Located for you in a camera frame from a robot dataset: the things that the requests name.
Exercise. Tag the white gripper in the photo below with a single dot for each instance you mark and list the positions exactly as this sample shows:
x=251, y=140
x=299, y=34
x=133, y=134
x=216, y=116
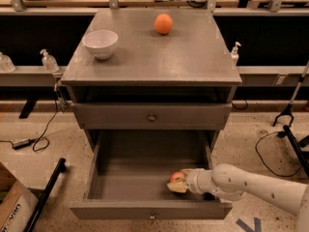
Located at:
x=194, y=181

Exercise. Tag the red apple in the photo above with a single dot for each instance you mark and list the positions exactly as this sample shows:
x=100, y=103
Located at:
x=177, y=176

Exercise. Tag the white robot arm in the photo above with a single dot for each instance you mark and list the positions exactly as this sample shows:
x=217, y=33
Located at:
x=231, y=183

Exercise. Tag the open grey middle drawer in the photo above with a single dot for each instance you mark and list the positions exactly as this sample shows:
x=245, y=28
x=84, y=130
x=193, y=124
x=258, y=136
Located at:
x=130, y=171

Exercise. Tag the closed grey top drawer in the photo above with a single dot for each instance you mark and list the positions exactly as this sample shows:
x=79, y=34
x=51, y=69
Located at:
x=151, y=116

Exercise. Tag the black stand leg right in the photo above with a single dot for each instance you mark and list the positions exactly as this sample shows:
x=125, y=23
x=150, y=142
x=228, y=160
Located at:
x=299, y=148

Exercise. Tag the black pole on floor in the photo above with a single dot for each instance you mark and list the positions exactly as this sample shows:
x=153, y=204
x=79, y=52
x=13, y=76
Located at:
x=60, y=168

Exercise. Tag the black white grabber stick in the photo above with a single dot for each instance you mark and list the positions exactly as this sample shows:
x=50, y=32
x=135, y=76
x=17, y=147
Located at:
x=287, y=111

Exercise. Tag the white pump bottle right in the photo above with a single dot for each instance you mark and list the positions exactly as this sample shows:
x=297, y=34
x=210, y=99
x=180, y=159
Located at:
x=235, y=53

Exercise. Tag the orange fruit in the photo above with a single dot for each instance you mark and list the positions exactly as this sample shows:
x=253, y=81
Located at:
x=163, y=24

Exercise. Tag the white ceramic bowl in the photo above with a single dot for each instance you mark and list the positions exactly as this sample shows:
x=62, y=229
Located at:
x=101, y=43

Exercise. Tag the cardboard box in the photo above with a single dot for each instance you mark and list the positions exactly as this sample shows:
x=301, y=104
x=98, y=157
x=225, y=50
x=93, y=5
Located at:
x=17, y=202

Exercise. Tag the clear pump bottle left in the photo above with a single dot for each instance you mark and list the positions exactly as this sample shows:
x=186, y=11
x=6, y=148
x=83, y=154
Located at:
x=49, y=61

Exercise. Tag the grey shelf rail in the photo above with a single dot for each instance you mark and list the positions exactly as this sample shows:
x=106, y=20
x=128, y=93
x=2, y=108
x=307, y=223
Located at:
x=252, y=76

